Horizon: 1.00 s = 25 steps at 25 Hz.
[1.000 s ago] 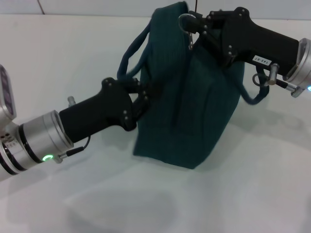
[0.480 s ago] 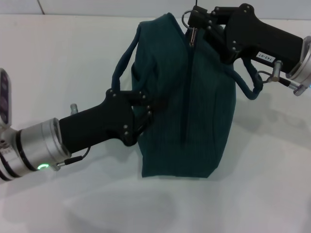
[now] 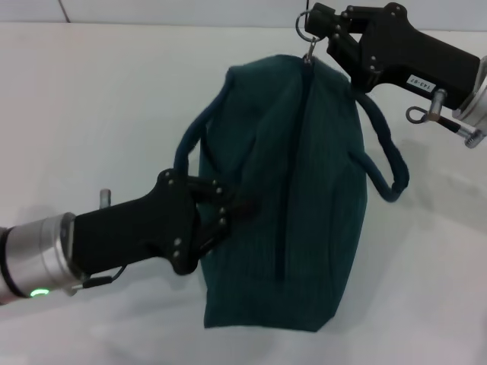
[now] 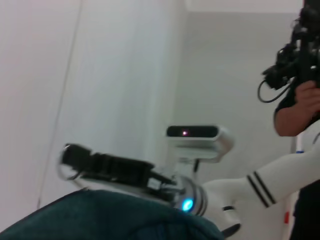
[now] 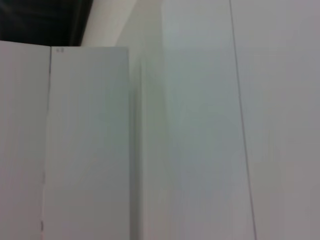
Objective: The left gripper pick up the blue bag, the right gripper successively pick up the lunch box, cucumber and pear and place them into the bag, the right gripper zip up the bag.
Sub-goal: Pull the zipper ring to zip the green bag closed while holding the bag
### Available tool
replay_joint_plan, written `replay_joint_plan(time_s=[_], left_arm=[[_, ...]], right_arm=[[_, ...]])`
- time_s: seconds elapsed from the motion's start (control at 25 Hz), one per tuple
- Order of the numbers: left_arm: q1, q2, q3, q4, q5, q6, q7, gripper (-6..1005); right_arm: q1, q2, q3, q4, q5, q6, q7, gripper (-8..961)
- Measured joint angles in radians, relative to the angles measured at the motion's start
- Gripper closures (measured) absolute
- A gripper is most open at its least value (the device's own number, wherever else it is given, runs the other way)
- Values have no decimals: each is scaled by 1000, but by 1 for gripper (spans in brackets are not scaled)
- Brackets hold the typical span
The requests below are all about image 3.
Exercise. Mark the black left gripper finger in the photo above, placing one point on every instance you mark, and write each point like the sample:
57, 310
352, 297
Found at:
217, 233
224, 199

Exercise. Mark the dark teal insulated lunch bag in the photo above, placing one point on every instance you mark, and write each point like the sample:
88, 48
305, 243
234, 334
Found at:
296, 190

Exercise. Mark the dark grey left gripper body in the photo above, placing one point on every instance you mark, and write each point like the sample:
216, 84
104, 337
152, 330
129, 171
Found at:
133, 232

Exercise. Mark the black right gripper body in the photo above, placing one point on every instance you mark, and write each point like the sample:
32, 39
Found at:
411, 57

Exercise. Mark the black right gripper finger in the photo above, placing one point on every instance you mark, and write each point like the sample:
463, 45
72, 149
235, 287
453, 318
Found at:
346, 53
327, 21

